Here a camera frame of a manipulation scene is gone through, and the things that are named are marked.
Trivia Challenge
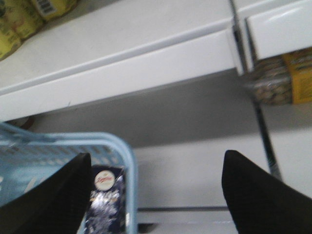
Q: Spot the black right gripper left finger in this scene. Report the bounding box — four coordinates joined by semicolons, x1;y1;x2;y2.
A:
0;153;92;234

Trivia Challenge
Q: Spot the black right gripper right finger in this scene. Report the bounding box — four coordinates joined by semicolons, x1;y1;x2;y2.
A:
221;150;312;234

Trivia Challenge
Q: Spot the blue Chocofello cookie box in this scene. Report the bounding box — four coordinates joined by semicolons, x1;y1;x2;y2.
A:
84;165;126;234

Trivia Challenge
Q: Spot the light blue plastic basket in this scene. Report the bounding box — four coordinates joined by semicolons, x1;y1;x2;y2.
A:
0;123;138;234

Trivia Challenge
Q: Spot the clear cookie tub yellow label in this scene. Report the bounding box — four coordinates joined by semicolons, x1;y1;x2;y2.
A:
244;47;312;105

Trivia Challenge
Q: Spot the white supermarket shelving unit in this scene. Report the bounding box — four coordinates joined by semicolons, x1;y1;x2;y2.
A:
0;0;312;234

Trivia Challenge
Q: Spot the yellow pear drink bottle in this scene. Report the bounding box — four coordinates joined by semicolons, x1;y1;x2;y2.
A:
0;0;78;60

